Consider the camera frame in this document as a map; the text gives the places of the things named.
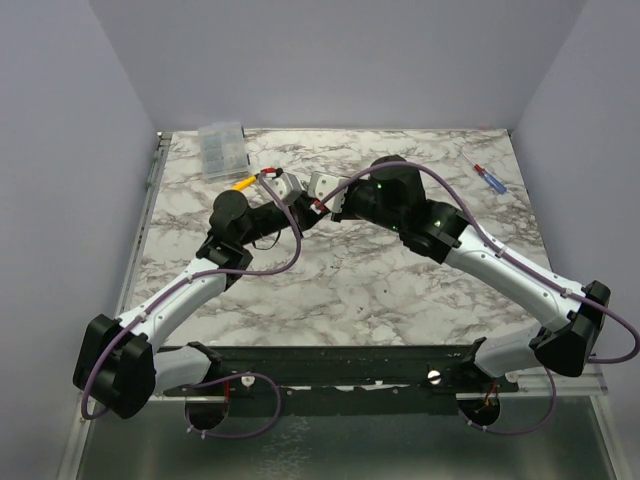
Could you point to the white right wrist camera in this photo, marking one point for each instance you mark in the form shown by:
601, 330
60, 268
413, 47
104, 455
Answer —
320, 186

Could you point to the clear plastic parts box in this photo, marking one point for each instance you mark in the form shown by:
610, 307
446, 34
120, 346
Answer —
223, 150

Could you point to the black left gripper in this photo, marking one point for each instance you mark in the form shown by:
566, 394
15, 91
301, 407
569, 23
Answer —
301, 209

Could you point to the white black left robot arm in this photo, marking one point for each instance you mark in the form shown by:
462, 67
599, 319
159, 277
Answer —
121, 363

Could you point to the aluminium extrusion frame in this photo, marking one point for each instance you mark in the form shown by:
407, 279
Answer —
72, 456

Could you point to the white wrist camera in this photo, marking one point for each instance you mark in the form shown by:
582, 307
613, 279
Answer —
320, 186
286, 187

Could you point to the yellow black screwdriver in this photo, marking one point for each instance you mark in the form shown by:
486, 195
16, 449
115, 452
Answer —
245, 183

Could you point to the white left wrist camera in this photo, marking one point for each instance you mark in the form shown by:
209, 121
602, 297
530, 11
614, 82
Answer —
286, 187

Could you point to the red blue screwdriver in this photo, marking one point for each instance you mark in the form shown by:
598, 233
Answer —
490, 179

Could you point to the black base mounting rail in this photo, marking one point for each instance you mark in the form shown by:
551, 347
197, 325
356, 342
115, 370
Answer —
359, 380

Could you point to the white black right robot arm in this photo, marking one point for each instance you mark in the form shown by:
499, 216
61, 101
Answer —
569, 315

